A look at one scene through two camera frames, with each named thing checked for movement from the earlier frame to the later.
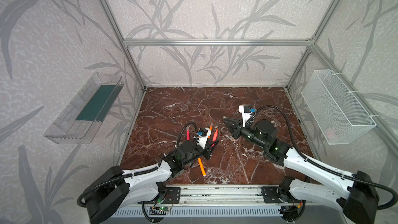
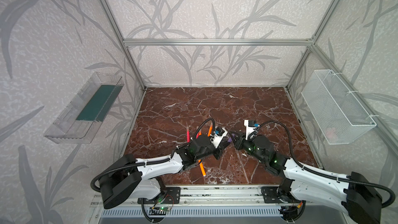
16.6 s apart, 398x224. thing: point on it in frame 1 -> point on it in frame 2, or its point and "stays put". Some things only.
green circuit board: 164,208 stays put
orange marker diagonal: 201,167 stays put
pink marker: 187,134 stays put
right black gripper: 238,129 -> 241,142
